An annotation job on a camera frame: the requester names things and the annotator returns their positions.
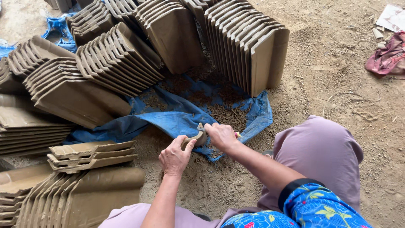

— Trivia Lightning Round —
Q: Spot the flat clay roof tile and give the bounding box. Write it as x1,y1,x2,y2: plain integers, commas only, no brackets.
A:
47,148,136,167
48,154,138,174
49,141,136,160

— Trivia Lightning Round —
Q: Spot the pink-handled trimming knife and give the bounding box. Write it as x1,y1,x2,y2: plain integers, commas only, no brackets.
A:
197,122,242,139

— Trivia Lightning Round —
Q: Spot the row of upright clay tiles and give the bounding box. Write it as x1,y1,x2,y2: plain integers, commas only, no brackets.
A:
75,22,166,98
14,167,146,228
66,0,118,47
23,57,132,129
44,0,95,12
7,35,77,79
203,0,290,98
133,0,206,75

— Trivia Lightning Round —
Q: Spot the crumpled blue plastic sheet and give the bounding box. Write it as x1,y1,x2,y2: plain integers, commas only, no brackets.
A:
0,12,78,58

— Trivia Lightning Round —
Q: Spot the stack of flat clay tiles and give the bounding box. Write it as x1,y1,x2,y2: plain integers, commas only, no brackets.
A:
0,163,55,228
0,94,76,158

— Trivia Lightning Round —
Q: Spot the person's blue floral shirt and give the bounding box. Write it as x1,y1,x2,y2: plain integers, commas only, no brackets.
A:
220,178,374,228

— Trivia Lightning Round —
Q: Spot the curved brown clay piece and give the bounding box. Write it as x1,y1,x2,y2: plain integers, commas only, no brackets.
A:
180,130,208,150

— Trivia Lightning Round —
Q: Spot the crumpled pink cloth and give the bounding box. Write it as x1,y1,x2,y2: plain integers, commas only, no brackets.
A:
365,30,405,79

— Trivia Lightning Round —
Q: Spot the person's right hand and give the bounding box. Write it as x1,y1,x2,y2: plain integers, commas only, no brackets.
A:
204,122,241,153

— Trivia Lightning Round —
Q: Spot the white paper sheet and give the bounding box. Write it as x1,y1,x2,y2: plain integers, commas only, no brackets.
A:
375,4,405,32

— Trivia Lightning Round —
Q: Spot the person's left hand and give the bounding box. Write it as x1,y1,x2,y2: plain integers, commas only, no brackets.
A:
158,135,197,178

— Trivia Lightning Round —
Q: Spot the blue plastic tarp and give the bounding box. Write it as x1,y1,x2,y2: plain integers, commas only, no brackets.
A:
63,74,273,163

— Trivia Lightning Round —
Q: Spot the pile of clay shavings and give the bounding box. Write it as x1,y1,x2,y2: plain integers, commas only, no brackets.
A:
139,62,254,134

